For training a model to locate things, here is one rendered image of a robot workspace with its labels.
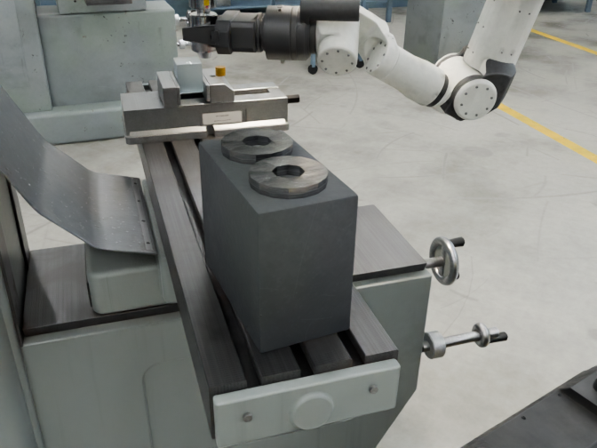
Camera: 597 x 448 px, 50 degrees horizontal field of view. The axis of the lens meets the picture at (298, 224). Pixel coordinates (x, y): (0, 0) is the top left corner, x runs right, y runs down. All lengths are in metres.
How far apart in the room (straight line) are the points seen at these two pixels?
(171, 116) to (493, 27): 0.65
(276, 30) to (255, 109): 0.34
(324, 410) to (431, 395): 1.44
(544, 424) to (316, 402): 0.65
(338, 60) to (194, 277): 0.43
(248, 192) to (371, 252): 0.68
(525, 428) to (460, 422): 0.84
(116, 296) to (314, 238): 0.55
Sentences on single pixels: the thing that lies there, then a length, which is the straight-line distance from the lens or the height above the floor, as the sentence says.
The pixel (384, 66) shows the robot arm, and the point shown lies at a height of 1.19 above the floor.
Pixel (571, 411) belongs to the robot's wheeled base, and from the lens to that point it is 1.38.
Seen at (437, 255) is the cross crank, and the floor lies 0.69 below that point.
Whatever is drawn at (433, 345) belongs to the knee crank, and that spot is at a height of 0.58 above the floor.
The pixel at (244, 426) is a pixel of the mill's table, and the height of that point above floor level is 0.93.
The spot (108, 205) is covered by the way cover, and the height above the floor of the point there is 0.93.
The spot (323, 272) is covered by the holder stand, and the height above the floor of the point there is 1.08.
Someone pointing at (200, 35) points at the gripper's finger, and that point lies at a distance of 1.13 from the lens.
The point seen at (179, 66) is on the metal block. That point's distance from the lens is 1.37.
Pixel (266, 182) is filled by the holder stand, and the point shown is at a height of 1.19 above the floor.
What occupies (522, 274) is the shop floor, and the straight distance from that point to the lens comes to 2.89.
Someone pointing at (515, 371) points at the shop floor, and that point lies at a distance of 2.37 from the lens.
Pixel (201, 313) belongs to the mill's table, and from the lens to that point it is 0.84.
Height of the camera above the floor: 1.48
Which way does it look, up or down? 29 degrees down
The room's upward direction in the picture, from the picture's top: 1 degrees clockwise
